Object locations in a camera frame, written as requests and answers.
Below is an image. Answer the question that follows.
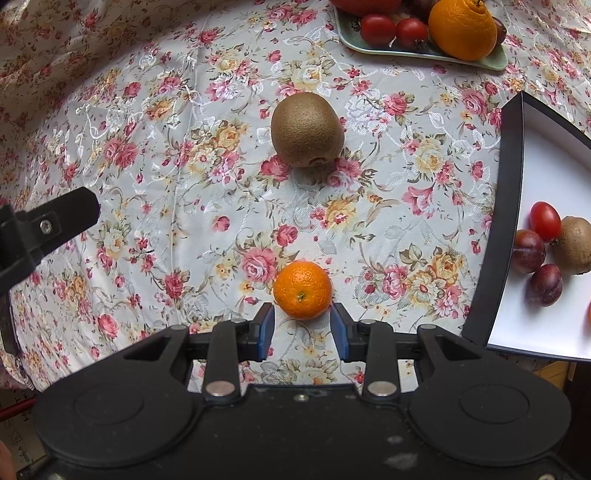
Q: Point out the pale green plate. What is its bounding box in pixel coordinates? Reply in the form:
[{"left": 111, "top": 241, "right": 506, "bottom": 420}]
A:
[{"left": 333, "top": 0, "right": 509, "bottom": 71}]

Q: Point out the large knobby orange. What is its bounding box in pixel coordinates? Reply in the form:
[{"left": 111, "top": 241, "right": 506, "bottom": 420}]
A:
[{"left": 428, "top": 0, "right": 497, "bottom": 62}]

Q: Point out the red apple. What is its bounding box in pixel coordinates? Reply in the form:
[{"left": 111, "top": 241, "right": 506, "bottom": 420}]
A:
[{"left": 330, "top": 0, "right": 402, "bottom": 17}]

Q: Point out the small tangerine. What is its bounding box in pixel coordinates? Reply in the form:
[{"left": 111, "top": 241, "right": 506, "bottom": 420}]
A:
[{"left": 273, "top": 260, "right": 333, "bottom": 320}]

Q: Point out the brown kiwi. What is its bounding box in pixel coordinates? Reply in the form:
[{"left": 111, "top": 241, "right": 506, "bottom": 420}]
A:
[
  {"left": 270, "top": 91, "right": 345, "bottom": 168},
  {"left": 553, "top": 216, "right": 591, "bottom": 276}
]

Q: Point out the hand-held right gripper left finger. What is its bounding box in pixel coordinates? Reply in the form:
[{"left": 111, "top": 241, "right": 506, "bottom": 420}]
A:
[{"left": 98, "top": 303, "right": 276, "bottom": 405}]

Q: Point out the red cherry tomato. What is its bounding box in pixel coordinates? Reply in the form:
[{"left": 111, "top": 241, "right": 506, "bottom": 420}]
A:
[
  {"left": 529, "top": 202, "right": 562, "bottom": 243},
  {"left": 396, "top": 17, "right": 429, "bottom": 49},
  {"left": 360, "top": 14, "right": 398, "bottom": 46}
]

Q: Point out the cardboard carton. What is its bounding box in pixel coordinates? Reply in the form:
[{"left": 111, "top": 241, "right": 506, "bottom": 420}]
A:
[{"left": 0, "top": 388, "right": 47, "bottom": 467}]

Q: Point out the floral tablecloth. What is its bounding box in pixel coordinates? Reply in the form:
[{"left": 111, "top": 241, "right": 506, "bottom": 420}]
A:
[{"left": 0, "top": 0, "right": 591, "bottom": 393}]

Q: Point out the black cardboard box white inside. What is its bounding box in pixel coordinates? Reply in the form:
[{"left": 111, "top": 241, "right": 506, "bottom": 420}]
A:
[{"left": 462, "top": 91, "right": 591, "bottom": 361}]

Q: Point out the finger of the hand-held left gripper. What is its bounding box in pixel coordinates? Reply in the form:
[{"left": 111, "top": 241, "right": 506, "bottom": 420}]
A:
[{"left": 17, "top": 186, "right": 102, "bottom": 271}]

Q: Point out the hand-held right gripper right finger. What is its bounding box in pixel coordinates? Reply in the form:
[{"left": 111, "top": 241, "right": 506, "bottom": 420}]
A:
[{"left": 330, "top": 303, "right": 509, "bottom": 402}]

